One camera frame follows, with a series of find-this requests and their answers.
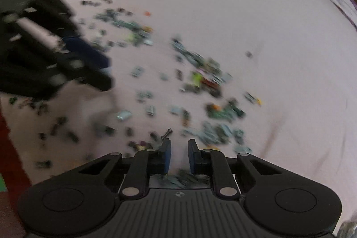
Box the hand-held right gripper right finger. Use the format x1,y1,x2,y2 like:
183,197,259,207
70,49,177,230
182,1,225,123
188,139,303,198

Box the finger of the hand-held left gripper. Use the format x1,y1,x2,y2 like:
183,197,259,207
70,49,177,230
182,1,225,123
63,36,109,69
50,59,112,92

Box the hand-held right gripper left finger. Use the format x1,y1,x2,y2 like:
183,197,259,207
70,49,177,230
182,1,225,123
56,139,172,197

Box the pink bed sheet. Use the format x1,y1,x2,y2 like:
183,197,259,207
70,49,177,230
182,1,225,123
0,0,357,227

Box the small toy bricks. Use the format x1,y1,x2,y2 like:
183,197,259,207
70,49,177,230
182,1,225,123
8,0,264,188

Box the clear plastic container blue clip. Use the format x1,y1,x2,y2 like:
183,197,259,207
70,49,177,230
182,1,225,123
339,213,357,238

